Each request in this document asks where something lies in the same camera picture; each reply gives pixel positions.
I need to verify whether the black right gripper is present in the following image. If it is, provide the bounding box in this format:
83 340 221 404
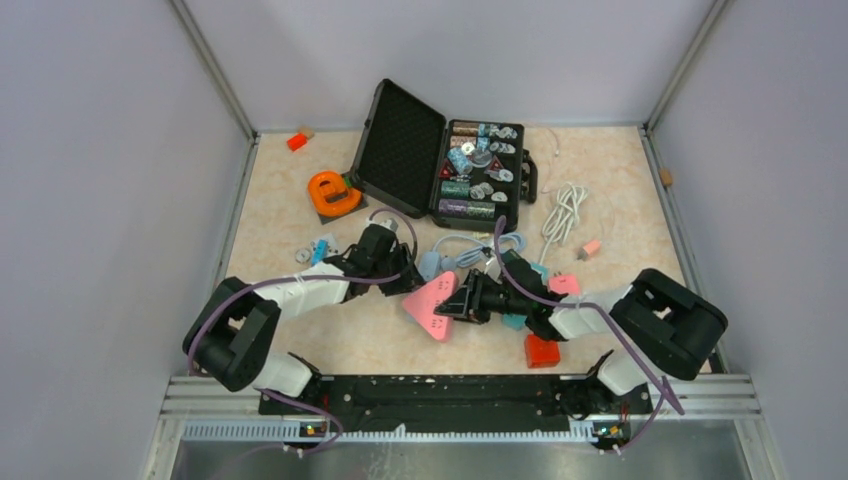
435 268 530 324

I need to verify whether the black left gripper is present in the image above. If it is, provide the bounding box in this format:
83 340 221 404
371 244 426 298

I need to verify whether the light blue power strip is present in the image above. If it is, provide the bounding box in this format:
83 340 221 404
418 251 442 282

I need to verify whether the pink triangular power strip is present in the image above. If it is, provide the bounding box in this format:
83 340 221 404
401 271 458 343

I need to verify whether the small blue plug adapter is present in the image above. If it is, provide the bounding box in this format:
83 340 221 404
310 239 329 265

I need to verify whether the red cube socket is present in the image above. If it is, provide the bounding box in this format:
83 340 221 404
524 334 561 369

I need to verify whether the small pink plug adapter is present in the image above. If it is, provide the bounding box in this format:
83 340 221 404
577 239 602 261

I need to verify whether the teal power strip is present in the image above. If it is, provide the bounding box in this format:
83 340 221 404
502 262 549 331

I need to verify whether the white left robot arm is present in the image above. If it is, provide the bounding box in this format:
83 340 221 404
182 221 423 414

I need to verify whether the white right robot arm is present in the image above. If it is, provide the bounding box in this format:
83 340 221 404
434 250 729 412

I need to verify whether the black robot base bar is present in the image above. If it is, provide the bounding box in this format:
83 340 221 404
258 374 654 435

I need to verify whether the light blue plug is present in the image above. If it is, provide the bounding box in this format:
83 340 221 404
440 256 458 271

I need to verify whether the orange tape dispenser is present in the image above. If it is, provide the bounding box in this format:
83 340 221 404
307 170 364 220

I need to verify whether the black open carrying case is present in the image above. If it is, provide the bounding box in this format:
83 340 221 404
348 79 539 232

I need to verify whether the small red block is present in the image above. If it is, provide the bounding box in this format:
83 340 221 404
286 133 310 152

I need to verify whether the small wooden block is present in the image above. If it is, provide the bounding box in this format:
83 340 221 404
298 126 315 139

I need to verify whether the light blue cable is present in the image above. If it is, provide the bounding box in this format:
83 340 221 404
431 231 528 270

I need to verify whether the white coiled cable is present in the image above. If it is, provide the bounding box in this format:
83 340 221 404
535 183 591 265

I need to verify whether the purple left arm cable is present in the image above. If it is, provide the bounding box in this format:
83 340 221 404
185 206 420 458

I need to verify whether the wooden block on rail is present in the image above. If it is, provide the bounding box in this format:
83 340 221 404
658 168 674 188

